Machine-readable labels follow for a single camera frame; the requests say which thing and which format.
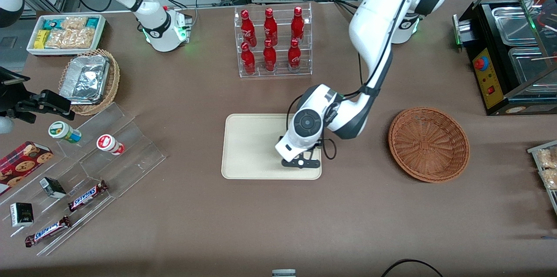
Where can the yellow snack packet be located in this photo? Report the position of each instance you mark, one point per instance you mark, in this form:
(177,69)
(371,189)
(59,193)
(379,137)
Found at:
(41,38)

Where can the clear bag of crackers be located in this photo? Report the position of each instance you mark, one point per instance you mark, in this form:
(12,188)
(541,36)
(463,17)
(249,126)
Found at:
(75,22)
(69,38)

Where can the white snack bin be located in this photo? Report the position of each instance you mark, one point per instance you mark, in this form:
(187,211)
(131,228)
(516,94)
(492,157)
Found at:
(99,35)

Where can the silver foil pack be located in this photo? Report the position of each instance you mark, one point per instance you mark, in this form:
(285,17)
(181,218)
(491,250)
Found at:
(85,80)

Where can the red cola bottle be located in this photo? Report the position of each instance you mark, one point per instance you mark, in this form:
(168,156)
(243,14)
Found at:
(297,24)
(247,26)
(248,59)
(270,26)
(294,55)
(270,57)

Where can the green-lid yogurt cup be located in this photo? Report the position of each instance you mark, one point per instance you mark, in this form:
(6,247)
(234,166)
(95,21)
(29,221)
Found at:
(64,132)

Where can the black food warmer machine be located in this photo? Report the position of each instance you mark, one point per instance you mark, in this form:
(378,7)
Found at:
(491,89)

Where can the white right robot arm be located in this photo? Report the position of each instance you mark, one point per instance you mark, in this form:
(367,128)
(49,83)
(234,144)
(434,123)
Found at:
(156,28)

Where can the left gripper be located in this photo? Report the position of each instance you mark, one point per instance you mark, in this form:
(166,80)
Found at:
(318,143)

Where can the clear acrylic stepped display stand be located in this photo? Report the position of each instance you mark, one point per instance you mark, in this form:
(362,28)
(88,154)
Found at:
(130,155)

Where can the cream plastic tray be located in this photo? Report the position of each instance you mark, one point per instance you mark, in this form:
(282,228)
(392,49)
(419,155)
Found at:
(252,146)

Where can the stainless steel pan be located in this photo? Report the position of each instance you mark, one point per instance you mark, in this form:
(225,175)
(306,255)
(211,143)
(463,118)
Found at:
(513,24)
(533,65)

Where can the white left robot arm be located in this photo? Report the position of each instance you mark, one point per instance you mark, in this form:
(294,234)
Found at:
(374,20)

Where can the brown wicker basket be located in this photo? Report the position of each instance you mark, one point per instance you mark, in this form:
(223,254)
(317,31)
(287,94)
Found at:
(428,144)

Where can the red-lid yogurt cup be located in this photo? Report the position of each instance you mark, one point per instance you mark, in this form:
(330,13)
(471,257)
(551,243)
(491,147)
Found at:
(110,144)

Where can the red tartan cookie box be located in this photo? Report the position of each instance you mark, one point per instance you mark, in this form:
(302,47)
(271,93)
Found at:
(21,166)

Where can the grey tray with snacks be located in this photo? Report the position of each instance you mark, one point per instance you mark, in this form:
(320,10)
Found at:
(534,150)

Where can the Snickers chocolate bar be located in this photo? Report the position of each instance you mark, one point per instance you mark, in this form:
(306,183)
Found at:
(87,195)
(47,231)

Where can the light wicker basket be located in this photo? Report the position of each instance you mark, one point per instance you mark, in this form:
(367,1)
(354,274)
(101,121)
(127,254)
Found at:
(109,89)

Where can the clear bag of snacks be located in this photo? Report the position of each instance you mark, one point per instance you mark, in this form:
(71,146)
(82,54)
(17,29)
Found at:
(550,179)
(547,157)

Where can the clear acrylic bottle rack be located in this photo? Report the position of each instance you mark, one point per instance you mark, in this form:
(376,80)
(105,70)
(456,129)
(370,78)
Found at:
(274,72)

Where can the small dark green carton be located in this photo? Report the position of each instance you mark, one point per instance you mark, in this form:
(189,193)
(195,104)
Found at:
(21,214)
(52,187)

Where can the grey device at table edge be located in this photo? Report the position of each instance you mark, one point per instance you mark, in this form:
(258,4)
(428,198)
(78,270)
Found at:
(283,273)

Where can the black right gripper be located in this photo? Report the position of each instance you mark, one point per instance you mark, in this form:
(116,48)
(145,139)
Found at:
(16,103)

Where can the teal snack packet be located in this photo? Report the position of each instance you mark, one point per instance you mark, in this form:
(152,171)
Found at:
(52,23)
(92,22)

